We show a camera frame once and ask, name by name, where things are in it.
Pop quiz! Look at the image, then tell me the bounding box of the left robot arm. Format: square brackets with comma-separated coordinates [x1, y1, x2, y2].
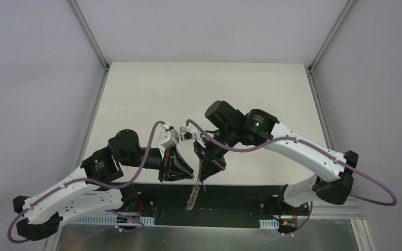
[13, 129, 146, 241]

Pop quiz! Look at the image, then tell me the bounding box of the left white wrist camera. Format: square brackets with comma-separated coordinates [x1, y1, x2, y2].
[158, 123, 180, 154]

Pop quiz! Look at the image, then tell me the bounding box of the left aluminium frame post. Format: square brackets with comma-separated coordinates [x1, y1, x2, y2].
[67, 0, 110, 72]

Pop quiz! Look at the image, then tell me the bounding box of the right aluminium frame post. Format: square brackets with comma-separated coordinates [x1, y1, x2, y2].
[308, 0, 358, 74]

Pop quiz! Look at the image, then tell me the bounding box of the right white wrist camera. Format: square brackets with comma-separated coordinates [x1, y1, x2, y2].
[180, 124, 198, 141]

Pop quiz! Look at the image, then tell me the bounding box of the purple cable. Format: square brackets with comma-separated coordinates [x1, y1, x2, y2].
[185, 119, 398, 207]
[6, 120, 174, 244]

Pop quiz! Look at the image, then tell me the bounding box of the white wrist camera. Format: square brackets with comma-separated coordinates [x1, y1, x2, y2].
[180, 124, 198, 141]
[158, 123, 180, 154]

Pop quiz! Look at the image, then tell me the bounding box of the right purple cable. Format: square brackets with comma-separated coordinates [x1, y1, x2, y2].
[185, 119, 398, 207]

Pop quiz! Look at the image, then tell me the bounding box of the aluminium frame post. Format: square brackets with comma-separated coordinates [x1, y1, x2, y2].
[308, 0, 358, 74]
[67, 0, 110, 72]

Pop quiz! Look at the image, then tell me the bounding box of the metal disc with keyrings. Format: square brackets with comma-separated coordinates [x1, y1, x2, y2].
[186, 177, 201, 211]

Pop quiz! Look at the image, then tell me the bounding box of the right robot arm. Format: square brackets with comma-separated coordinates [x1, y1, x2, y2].
[180, 100, 359, 214]

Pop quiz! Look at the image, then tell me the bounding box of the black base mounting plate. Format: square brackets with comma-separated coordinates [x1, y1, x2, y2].
[118, 183, 310, 229]

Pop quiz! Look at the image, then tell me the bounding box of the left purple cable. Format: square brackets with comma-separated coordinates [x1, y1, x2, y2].
[6, 120, 174, 244]

